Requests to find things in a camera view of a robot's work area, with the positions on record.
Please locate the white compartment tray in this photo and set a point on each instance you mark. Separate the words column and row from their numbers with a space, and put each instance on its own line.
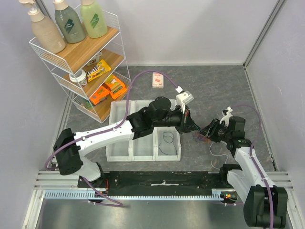
column 162, row 145

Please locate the beige pump bottle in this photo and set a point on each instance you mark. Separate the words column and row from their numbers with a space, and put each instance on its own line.
column 44, row 29

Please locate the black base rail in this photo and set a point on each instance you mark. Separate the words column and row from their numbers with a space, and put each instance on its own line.
column 161, row 183

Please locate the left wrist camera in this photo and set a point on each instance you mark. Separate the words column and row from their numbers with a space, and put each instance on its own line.
column 183, row 99

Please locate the yellow candy bag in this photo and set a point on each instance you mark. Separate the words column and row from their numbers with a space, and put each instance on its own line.
column 98, row 70

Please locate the white tub on shelf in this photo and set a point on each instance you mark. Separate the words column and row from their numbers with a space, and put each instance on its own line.
column 95, row 59

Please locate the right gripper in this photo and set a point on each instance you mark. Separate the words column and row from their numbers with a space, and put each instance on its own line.
column 213, row 130

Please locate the orange yellow snack box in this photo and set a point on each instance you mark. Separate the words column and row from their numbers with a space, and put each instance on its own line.
column 115, row 86

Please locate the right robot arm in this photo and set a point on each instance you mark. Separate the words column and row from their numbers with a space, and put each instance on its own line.
column 265, row 204

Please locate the slotted cable duct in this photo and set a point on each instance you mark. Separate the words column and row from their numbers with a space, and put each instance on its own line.
column 91, row 195

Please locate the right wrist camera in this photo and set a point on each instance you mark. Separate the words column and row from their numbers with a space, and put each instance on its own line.
column 227, row 113

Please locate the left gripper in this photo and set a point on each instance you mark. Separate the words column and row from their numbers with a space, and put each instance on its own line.
column 187, row 119

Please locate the white sponge box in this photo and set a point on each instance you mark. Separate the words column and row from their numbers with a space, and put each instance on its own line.
column 157, row 80

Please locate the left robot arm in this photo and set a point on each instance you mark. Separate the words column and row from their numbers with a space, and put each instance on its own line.
column 70, row 148

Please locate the dark green pump bottle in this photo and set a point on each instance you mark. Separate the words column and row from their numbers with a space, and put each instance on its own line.
column 68, row 22

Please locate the white wire shelf rack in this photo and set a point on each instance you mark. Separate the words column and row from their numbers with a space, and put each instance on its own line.
column 75, row 57

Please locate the light green pump bottle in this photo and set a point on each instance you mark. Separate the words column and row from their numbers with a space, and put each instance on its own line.
column 93, row 18

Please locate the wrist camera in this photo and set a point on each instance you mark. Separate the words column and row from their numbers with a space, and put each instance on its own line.
column 227, row 113
column 183, row 99

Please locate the white paper cup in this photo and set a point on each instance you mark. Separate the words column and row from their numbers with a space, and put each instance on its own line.
column 79, row 77

